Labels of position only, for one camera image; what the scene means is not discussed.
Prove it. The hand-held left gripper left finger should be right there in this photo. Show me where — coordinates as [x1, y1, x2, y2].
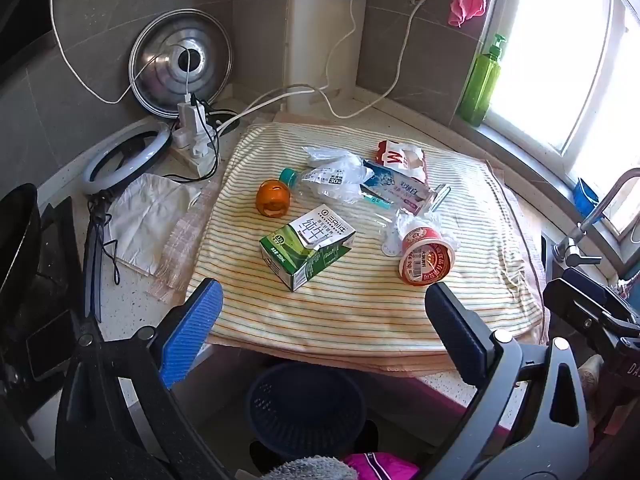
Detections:
[55, 278, 236, 480]

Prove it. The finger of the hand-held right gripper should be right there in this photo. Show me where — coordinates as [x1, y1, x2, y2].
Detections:
[542, 267, 640, 343]

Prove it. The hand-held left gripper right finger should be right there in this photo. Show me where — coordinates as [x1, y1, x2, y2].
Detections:
[424, 282, 592, 480]

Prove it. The red and white paper cup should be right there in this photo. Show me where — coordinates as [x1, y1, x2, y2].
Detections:
[398, 225, 457, 287]

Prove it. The clear plastic blister packaging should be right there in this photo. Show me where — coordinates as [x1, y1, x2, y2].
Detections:
[372, 186, 452, 259]

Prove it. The blue plastic basket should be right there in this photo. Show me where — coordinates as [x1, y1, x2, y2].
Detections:
[245, 361, 368, 461]

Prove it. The green and white milk carton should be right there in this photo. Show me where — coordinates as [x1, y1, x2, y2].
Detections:
[259, 204, 357, 292]

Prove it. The blue and white toothpaste box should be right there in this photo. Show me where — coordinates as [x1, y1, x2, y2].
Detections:
[362, 159, 433, 213]

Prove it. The clear bottle with teal cap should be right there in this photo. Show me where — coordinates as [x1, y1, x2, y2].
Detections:
[278, 167, 393, 209]

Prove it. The red and white snack wrapper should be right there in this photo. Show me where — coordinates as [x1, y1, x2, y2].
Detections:
[376, 140, 430, 183]

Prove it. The clear plastic bag with label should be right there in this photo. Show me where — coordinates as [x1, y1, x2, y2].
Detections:
[301, 145, 376, 206]

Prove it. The person's right hand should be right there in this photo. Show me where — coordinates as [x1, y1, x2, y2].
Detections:
[579, 354, 609, 431]

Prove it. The steel faucet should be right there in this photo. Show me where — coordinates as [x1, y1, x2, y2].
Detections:
[552, 167, 640, 268]

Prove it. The tan fuzzy towel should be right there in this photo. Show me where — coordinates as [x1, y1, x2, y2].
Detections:
[147, 115, 551, 377]

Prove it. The blue plastic container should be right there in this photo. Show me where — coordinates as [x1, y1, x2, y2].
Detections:
[572, 177, 601, 218]

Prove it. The striped towel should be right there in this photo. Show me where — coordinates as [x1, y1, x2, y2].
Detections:
[187, 122, 543, 356]

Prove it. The crumpled white plastic film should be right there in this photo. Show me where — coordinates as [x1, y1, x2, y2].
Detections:
[395, 209, 461, 252]

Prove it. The white cloth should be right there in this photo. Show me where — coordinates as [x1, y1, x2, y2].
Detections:
[107, 174, 203, 277]

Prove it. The black smartphone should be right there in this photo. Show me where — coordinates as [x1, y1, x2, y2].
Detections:
[27, 308, 76, 381]

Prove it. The person's pink jacket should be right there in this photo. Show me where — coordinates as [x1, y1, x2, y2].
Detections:
[342, 451, 421, 480]

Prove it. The white power strip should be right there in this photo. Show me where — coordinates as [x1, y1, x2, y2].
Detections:
[170, 130, 222, 179]

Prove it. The person's grey fuzzy leg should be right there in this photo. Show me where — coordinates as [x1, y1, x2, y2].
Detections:
[260, 456, 358, 480]

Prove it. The black wok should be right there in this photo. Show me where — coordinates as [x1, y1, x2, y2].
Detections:
[0, 183, 43, 321]

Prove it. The white charger plug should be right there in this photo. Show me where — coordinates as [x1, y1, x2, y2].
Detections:
[176, 94, 208, 136]

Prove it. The green soap pump bottle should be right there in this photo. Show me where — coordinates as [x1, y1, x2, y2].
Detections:
[457, 34, 507, 128]

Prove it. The window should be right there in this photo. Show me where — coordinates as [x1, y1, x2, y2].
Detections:
[482, 0, 640, 241]

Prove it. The steel pot lid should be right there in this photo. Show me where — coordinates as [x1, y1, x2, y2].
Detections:
[129, 8, 235, 120]

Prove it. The white cutting board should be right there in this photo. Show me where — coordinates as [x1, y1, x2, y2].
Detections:
[286, 0, 368, 120]

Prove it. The white ring light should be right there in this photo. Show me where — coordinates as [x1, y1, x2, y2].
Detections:
[81, 124, 173, 196]

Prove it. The black cable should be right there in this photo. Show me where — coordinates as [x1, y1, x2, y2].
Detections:
[162, 107, 241, 183]

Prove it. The thick white cable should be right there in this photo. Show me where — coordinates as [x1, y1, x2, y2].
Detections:
[212, 85, 331, 136]

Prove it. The thin white cable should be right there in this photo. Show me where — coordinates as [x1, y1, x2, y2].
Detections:
[320, 0, 451, 121]
[49, 0, 201, 106]

